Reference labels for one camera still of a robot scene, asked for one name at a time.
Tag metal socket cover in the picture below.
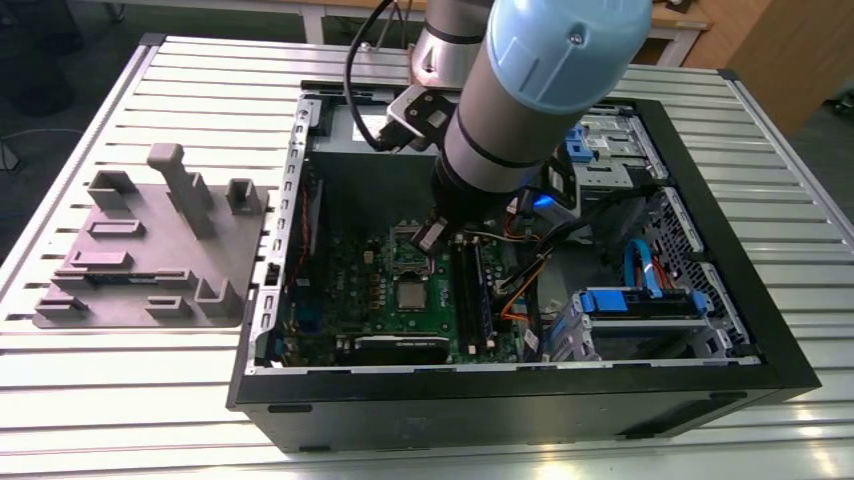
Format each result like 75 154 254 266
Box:
389 226 430 276

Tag silver CPU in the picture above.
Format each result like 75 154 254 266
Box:
398 282 430 309

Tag grey power supply unit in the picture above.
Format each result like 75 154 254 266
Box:
310 102 446 226

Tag black RAM slot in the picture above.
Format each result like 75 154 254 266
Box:
449 234 478 354

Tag blue plastic drive latch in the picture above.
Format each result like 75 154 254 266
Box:
564 127 600 164

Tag metal optical drive cage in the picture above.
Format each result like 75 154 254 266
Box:
533 107 669 216

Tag blue RAM slot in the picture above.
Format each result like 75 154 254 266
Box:
473 237 502 351

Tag green motherboard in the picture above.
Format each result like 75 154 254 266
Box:
277 219 529 369

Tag hard disk in blue carrier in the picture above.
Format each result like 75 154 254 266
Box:
574 288 713 321

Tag NVIDIA graphics card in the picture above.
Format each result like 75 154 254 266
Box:
337 330 454 367

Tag metal disk bay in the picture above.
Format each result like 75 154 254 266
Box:
544 287 762 365

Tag black PC case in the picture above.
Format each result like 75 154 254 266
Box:
225 79 824 455

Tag grey parts rack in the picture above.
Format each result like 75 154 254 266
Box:
31 142 273 330

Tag wooden desk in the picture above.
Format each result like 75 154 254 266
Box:
293 0 716 69

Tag wooden cabinet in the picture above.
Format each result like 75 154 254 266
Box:
684 0 854 137

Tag black cable bundle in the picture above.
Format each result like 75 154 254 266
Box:
497 184 673 296

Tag silver black wrist mount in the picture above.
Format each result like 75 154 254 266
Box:
386 84 463 151

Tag orange power wires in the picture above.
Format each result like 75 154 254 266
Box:
497 279 537 324

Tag blue data cable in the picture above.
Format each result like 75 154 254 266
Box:
624 238 670 301

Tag red data cable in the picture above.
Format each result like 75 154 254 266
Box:
650 252 680 294

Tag black camera cable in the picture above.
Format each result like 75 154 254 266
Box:
342 0 402 151

